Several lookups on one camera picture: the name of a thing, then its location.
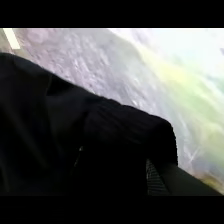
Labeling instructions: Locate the black garment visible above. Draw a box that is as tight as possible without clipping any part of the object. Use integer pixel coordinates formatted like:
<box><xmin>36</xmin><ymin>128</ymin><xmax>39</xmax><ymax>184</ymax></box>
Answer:
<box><xmin>0</xmin><ymin>52</ymin><xmax>179</xmax><ymax>197</ymax></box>

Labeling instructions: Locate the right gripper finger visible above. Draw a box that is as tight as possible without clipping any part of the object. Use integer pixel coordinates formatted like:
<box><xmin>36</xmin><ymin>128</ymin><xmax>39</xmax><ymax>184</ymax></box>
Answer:
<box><xmin>145</xmin><ymin>159</ymin><xmax>222</xmax><ymax>197</ymax></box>

